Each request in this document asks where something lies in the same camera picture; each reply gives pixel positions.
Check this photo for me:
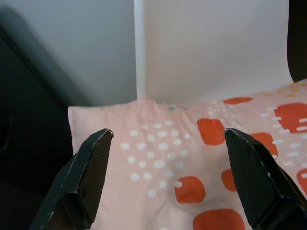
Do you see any black cabinet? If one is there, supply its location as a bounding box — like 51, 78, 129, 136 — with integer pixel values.
0, 23, 91, 230

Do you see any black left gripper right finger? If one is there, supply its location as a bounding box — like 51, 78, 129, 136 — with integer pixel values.
224, 127, 307, 230

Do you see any white flat panel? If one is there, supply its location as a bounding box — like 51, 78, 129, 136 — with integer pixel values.
133, 0, 293, 104

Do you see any pink pillow with orange spots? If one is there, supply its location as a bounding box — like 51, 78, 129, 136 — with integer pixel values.
68, 78, 307, 230

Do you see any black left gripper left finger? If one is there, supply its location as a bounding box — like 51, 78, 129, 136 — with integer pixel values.
30, 128, 114, 230

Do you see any black upright board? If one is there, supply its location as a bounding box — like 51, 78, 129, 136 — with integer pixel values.
286, 0, 307, 83

